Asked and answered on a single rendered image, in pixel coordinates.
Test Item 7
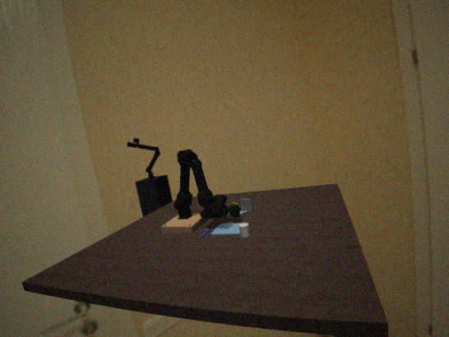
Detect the light blue flat mat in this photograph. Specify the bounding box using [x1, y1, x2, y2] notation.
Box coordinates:
[211, 224, 240, 235]

